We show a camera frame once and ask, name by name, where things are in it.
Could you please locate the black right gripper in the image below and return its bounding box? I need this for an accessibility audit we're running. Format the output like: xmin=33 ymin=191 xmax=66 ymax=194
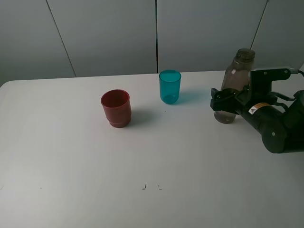
xmin=210 ymin=88 xmax=285 ymax=130

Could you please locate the clear brownish plastic bottle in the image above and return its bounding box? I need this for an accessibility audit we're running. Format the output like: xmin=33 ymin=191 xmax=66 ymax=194
xmin=214 ymin=48 xmax=255 ymax=124

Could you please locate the blue translucent plastic cup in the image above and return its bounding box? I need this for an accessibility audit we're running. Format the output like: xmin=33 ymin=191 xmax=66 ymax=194
xmin=159 ymin=70 xmax=181 ymax=105

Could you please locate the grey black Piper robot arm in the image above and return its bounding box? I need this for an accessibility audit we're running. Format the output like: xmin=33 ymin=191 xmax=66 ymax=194
xmin=210 ymin=88 xmax=304 ymax=153

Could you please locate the red plastic cup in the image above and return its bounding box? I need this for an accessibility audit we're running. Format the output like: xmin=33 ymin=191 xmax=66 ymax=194
xmin=101 ymin=89 xmax=132 ymax=128

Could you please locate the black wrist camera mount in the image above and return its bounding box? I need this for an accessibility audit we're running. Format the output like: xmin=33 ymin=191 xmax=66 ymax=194
xmin=249 ymin=68 xmax=291 ymax=95

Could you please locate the black camera cable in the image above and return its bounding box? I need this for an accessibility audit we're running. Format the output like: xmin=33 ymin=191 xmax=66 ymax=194
xmin=289 ymin=68 xmax=304 ymax=78

